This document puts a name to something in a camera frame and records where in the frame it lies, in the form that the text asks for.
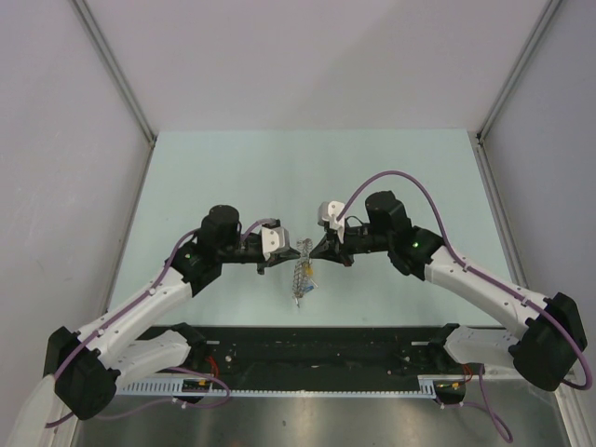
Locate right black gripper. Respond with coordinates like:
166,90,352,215
310,223,392,268

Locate large silver keyring holder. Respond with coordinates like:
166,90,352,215
292,238,313,299

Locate silver keys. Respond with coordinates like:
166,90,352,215
294,278,318,307

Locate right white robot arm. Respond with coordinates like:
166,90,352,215
310,191,588,391

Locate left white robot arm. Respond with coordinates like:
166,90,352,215
44,205,300,420

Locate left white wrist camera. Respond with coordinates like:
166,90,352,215
261,219,290,261

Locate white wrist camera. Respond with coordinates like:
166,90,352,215
261,219,290,261
318,200,345,243

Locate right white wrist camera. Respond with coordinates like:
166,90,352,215
318,200,345,243

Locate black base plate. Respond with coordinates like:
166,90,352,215
95,324,485,391

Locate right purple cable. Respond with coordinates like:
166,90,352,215
337,170,588,390

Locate purple cable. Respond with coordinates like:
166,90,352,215
45,218,276,428
337,170,588,390

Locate white slotted cable duct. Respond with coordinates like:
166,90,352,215
116,374,468,399

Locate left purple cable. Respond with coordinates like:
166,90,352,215
45,218,276,428

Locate right aluminium frame post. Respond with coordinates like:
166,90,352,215
475,0,565,144

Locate aluminium frame post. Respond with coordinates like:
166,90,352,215
475,0,565,144
69,0,157,148

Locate left aluminium frame post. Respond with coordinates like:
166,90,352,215
69,0,157,148

